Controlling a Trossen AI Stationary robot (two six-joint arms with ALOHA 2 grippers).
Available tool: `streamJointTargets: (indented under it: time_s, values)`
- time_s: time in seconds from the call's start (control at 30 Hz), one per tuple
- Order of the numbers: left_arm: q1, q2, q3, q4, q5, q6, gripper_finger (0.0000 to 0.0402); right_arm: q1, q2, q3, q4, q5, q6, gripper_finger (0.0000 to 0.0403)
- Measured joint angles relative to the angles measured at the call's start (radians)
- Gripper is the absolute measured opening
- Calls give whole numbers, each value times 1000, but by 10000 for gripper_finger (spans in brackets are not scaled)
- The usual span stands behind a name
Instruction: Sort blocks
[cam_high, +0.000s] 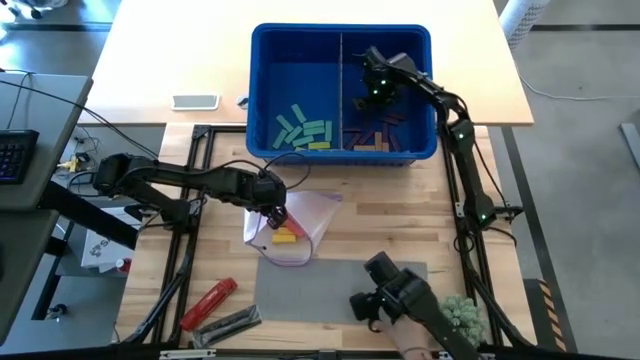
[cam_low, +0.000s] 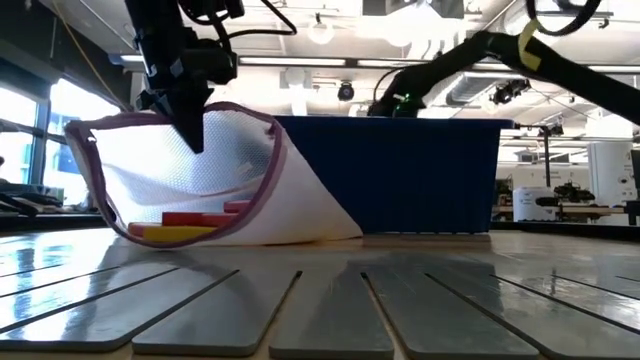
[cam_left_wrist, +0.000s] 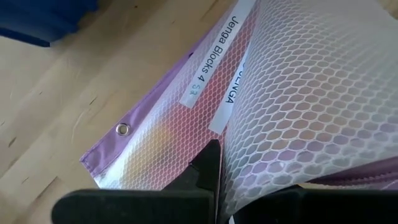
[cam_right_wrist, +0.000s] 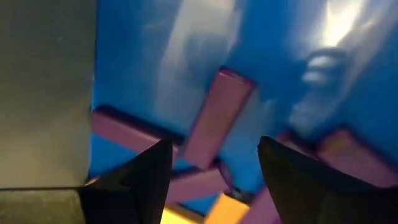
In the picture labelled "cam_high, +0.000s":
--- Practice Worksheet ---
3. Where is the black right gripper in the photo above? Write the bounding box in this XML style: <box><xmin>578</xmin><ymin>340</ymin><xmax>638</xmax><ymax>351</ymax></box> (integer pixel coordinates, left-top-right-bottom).
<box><xmin>352</xmin><ymin>47</ymin><xmax>401</xmax><ymax>111</ymax></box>

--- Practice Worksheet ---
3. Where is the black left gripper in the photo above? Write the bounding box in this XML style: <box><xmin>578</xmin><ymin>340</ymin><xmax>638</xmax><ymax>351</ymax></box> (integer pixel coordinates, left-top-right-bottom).
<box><xmin>233</xmin><ymin>171</ymin><xmax>290</xmax><ymax>230</ymax></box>

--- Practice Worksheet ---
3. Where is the blue plastic bin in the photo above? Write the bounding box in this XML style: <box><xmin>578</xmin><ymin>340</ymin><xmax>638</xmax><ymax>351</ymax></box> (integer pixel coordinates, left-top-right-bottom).
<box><xmin>246</xmin><ymin>22</ymin><xmax>439</xmax><ymax>167</ymax></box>

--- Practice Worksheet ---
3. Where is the red wooden block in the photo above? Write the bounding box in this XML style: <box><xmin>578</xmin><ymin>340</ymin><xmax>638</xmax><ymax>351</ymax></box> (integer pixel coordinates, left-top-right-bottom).
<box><xmin>284</xmin><ymin>217</ymin><xmax>306</xmax><ymax>238</ymax></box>

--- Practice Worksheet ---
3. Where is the white-framed smartphone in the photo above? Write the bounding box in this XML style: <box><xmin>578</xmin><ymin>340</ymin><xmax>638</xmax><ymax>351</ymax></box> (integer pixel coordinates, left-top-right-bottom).
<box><xmin>170</xmin><ymin>93</ymin><xmax>221</xmax><ymax>112</ymax></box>

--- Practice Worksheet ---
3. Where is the white metal table leg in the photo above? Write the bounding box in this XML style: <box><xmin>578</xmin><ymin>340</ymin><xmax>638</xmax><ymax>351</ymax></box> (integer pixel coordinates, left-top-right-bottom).
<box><xmin>498</xmin><ymin>0</ymin><xmax>551</xmax><ymax>50</ymax></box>

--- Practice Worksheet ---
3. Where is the black desk beam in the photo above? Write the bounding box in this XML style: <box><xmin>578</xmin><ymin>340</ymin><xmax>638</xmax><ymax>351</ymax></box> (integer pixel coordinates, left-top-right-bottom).
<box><xmin>37</xmin><ymin>187</ymin><xmax>140</xmax><ymax>251</ymax></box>

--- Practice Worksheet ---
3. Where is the black small box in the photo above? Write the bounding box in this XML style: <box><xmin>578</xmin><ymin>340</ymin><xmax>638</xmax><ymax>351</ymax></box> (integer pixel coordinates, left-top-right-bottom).
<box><xmin>67</xmin><ymin>169</ymin><xmax>96</xmax><ymax>187</ymax></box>

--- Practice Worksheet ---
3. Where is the yellow connector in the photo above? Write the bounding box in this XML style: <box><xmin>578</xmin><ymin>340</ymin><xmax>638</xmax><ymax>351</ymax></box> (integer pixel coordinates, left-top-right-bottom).
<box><xmin>57</xmin><ymin>152</ymin><xmax>91</xmax><ymax>174</ymax></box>

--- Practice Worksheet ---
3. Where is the green artificial plant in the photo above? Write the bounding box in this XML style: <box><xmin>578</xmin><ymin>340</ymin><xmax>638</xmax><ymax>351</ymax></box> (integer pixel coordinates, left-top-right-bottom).
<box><xmin>438</xmin><ymin>294</ymin><xmax>488</xmax><ymax>349</ymax></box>

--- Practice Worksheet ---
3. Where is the black caster wheel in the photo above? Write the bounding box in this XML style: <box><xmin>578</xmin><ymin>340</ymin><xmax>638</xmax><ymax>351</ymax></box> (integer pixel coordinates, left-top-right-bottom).
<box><xmin>43</xmin><ymin>302</ymin><xmax>70</xmax><ymax>322</ymax></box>

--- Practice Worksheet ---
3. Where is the grey side desk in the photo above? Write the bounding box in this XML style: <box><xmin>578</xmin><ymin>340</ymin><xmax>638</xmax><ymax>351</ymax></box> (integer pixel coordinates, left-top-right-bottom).
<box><xmin>0</xmin><ymin>72</ymin><xmax>95</xmax><ymax>346</ymax></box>

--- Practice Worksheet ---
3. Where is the grey metal stand leg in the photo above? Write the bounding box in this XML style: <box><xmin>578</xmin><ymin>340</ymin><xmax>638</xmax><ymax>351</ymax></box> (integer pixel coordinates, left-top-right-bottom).
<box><xmin>619</xmin><ymin>122</ymin><xmax>640</xmax><ymax>171</ymax></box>

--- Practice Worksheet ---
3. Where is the black keyboard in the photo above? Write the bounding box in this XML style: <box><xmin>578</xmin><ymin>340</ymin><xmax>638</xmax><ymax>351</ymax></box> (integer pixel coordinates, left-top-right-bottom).
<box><xmin>0</xmin><ymin>128</ymin><xmax>41</xmax><ymax>186</ymax></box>

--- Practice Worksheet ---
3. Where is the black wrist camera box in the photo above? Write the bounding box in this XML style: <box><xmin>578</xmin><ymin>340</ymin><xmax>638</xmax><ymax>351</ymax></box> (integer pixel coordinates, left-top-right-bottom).
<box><xmin>257</xmin><ymin>168</ymin><xmax>281</xmax><ymax>188</ymax></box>
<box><xmin>388</xmin><ymin>52</ymin><xmax>419</xmax><ymax>76</ymax></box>

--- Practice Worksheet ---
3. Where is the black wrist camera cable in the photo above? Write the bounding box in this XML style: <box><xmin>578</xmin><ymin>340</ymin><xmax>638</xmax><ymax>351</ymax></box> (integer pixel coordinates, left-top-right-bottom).
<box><xmin>204</xmin><ymin>152</ymin><xmax>313</xmax><ymax>191</ymax></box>

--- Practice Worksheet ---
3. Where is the red tool handle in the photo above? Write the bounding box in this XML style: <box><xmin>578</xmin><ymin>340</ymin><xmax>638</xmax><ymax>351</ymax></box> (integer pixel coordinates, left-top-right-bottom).
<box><xmin>179</xmin><ymin>277</ymin><xmax>239</xmax><ymax>333</ymax></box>

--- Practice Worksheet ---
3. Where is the silver arm base bracket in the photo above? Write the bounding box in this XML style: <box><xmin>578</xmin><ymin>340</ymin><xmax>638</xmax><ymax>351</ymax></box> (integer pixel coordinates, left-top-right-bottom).
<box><xmin>454</xmin><ymin>201</ymin><xmax>524</xmax><ymax>221</ymax></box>

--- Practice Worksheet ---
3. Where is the grey floor cable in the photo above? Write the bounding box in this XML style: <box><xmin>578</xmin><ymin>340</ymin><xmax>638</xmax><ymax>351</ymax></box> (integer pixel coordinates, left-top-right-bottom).
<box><xmin>517</xmin><ymin>73</ymin><xmax>640</xmax><ymax>103</ymax></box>

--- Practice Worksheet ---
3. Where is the black desk cable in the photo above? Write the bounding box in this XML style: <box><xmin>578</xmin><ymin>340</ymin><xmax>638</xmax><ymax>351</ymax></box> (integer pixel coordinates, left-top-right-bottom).
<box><xmin>0</xmin><ymin>77</ymin><xmax>161</xmax><ymax>161</ymax></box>

